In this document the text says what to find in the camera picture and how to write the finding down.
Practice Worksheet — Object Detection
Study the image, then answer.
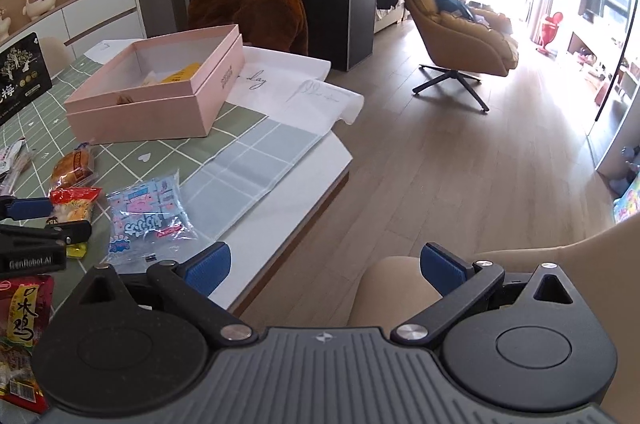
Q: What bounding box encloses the colourful toy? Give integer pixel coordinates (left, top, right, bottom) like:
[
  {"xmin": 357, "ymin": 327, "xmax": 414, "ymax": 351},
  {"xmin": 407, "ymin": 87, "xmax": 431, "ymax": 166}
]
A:
[{"xmin": 612, "ymin": 174, "xmax": 640, "ymax": 225}]

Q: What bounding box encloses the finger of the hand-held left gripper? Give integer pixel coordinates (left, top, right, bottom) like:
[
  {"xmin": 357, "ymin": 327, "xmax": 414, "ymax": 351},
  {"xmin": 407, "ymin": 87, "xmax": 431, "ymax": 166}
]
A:
[
  {"xmin": 0, "ymin": 197, "xmax": 54, "ymax": 221},
  {"xmin": 0, "ymin": 219, "xmax": 94, "ymax": 247}
]

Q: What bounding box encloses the black fish tank cabinet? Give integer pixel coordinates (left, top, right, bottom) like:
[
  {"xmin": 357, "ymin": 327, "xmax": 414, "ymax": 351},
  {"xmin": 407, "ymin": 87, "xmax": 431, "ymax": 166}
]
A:
[{"xmin": 257, "ymin": 0, "xmax": 381, "ymax": 72}]

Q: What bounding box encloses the black stand-up snack pouch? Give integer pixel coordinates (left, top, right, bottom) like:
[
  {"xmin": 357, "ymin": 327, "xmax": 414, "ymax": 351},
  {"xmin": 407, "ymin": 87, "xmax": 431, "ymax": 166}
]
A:
[{"xmin": 0, "ymin": 32, "xmax": 53, "ymax": 125}]

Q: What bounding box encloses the low media cabinet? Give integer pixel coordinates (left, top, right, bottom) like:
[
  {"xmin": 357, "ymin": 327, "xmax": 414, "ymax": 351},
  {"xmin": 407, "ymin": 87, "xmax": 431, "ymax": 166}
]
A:
[{"xmin": 570, "ymin": 24, "xmax": 640, "ymax": 105}]

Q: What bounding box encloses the tan leather armchair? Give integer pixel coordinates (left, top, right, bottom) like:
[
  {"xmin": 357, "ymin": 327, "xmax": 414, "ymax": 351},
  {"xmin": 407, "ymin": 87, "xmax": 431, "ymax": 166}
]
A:
[{"xmin": 402, "ymin": 0, "xmax": 521, "ymax": 112}]

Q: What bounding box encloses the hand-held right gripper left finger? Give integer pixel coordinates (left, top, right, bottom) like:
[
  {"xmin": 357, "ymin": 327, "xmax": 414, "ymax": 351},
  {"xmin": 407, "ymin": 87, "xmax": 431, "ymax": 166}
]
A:
[{"xmin": 77, "ymin": 241, "xmax": 253, "ymax": 345}]

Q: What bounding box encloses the large red chicken snack packet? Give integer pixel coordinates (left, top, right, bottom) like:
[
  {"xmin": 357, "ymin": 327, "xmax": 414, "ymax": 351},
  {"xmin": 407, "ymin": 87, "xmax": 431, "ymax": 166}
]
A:
[{"xmin": 0, "ymin": 274, "xmax": 56, "ymax": 415}]

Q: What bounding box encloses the yellow and red snack packet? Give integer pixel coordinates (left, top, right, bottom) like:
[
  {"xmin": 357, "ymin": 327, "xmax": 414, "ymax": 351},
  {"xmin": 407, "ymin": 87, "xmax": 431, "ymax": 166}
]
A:
[{"xmin": 47, "ymin": 187, "xmax": 103, "ymax": 260}]

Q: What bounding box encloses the dark clothing on armchair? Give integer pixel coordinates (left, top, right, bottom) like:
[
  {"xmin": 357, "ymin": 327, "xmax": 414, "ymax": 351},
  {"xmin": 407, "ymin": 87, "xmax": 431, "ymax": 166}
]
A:
[{"xmin": 432, "ymin": 0, "xmax": 476, "ymax": 21}]

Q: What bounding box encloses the blue cartoon snack packet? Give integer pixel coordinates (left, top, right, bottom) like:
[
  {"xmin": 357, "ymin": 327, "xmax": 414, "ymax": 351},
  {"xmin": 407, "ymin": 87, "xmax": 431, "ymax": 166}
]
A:
[{"xmin": 106, "ymin": 169, "xmax": 201, "ymax": 265}]

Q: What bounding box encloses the clear bread packet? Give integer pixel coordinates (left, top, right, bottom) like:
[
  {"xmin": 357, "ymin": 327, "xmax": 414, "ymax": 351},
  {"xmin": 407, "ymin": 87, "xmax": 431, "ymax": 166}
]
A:
[{"xmin": 50, "ymin": 141, "xmax": 97, "ymax": 195}]

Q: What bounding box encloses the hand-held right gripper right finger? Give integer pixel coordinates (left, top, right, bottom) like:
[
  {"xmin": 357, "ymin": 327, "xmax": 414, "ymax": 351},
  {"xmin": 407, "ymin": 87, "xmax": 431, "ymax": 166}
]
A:
[{"xmin": 390, "ymin": 243, "xmax": 576, "ymax": 345}]

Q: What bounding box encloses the clear packet with dark filling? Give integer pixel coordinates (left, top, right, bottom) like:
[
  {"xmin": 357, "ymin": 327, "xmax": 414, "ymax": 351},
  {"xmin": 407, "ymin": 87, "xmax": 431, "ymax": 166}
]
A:
[{"xmin": 0, "ymin": 138, "xmax": 37, "ymax": 197}]

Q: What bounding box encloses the pink cardboard box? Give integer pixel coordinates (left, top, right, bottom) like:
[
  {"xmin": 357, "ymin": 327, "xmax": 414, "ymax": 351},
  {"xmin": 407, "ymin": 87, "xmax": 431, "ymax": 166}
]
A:
[{"xmin": 63, "ymin": 23, "xmax": 246, "ymax": 140}]

